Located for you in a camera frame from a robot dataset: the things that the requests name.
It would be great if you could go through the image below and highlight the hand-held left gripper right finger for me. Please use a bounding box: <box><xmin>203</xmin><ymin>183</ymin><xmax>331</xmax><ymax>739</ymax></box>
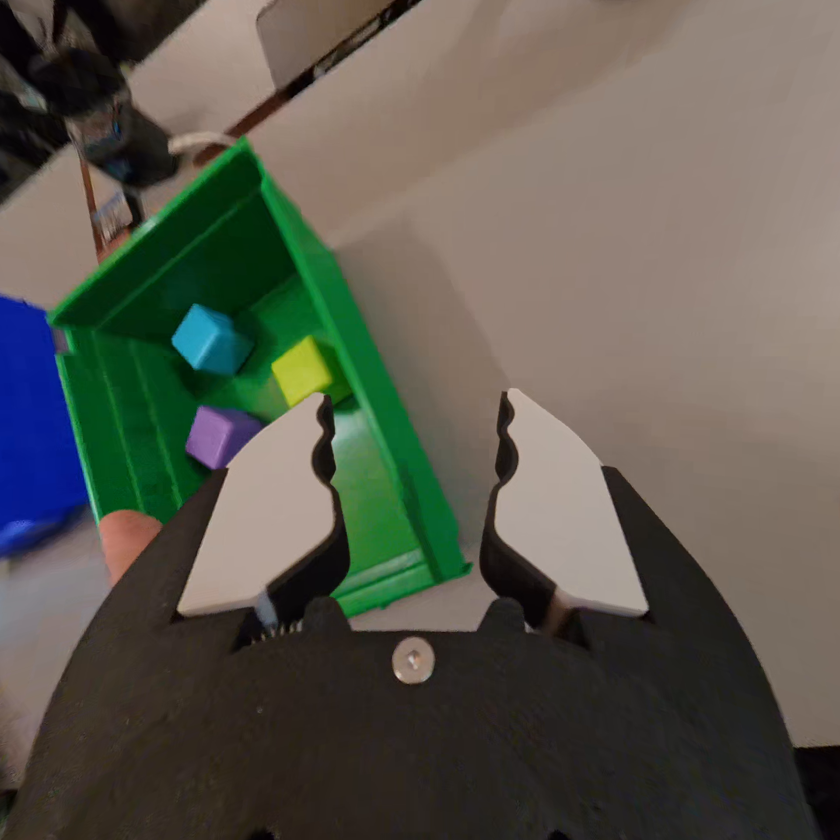
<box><xmin>479</xmin><ymin>387</ymin><xmax>651</xmax><ymax>634</ymax></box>

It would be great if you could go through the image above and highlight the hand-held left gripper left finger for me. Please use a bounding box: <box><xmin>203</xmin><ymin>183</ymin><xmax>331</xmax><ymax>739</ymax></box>
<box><xmin>176</xmin><ymin>392</ymin><xmax>352</xmax><ymax>634</ymax></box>

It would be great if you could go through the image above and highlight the purple cube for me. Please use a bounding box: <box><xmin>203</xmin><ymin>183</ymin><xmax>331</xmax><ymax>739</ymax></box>
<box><xmin>185</xmin><ymin>406</ymin><xmax>263</xmax><ymax>471</ymax></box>

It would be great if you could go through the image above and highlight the green plastic bin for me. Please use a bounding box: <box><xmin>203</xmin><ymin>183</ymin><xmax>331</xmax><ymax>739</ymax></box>
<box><xmin>47</xmin><ymin>136</ymin><xmax>472</xmax><ymax>618</ymax></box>

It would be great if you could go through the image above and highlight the lime green cube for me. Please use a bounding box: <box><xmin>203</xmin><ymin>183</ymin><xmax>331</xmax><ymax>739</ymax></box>
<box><xmin>271</xmin><ymin>336</ymin><xmax>336</xmax><ymax>408</ymax></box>

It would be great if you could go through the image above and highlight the blue cube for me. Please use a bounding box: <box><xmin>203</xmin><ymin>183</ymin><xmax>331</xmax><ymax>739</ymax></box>
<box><xmin>171</xmin><ymin>304</ymin><xmax>256</xmax><ymax>376</ymax></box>

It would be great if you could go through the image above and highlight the person's left hand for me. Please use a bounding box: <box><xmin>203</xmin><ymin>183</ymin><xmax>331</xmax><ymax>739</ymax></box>
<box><xmin>98</xmin><ymin>512</ymin><xmax>164</xmax><ymax>585</ymax></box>

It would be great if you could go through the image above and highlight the blue plastic bin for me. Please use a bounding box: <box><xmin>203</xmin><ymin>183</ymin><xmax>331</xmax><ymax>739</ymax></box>
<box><xmin>0</xmin><ymin>295</ymin><xmax>89</xmax><ymax>559</ymax></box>

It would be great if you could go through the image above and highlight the black electronic device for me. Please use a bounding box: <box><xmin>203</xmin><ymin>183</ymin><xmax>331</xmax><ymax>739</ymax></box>
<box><xmin>82</xmin><ymin>105</ymin><xmax>181</xmax><ymax>188</ymax></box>

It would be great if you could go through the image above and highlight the white cable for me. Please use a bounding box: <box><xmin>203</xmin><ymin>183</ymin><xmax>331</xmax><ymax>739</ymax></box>
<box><xmin>167</xmin><ymin>131</ymin><xmax>237</xmax><ymax>156</ymax></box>

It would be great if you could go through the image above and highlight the dark desk cable flap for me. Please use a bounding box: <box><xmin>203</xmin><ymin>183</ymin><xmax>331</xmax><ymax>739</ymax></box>
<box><xmin>256</xmin><ymin>0</ymin><xmax>395</xmax><ymax>89</ymax></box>

